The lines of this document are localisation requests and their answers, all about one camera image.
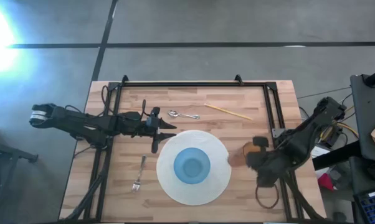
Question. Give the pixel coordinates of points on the silver spoon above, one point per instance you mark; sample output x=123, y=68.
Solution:
x=175, y=114

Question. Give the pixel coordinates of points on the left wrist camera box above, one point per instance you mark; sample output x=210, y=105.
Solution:
x=155, y=115

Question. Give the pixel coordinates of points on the black tripod stand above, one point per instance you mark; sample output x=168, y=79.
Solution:
x=10, y=154

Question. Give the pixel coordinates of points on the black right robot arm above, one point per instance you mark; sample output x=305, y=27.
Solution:
x=299, y=143

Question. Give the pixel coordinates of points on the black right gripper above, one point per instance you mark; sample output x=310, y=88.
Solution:
x=270, y=169

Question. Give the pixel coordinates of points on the grey cart table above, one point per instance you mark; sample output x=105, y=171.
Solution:
x=369, y=118

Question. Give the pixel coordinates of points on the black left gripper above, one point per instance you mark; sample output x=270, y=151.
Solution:
x=156, y=137

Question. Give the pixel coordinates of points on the black power box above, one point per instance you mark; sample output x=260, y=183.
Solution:
x=332, y=138

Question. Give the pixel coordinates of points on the red packet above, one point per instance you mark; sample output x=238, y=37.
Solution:
x=326, y=182

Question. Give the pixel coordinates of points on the silver fork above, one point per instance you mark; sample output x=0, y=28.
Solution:
x=140, y=172

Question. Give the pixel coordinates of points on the amber faceted plastic tumbler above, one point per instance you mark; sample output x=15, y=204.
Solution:
x=239, y=158

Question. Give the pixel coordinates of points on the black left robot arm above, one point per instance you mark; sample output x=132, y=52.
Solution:
x=81, y=123

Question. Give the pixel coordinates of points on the white paper sheet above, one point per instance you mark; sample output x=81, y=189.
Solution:
x=319, y=152

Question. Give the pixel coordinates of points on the black aluminium table frame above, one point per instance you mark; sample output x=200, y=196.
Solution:
x=270, y=109

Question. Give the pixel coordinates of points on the white round woven placemat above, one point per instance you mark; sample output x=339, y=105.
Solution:
x=175, y=189

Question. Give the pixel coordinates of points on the light blue bowl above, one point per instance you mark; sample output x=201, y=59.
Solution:
x=192, y=165

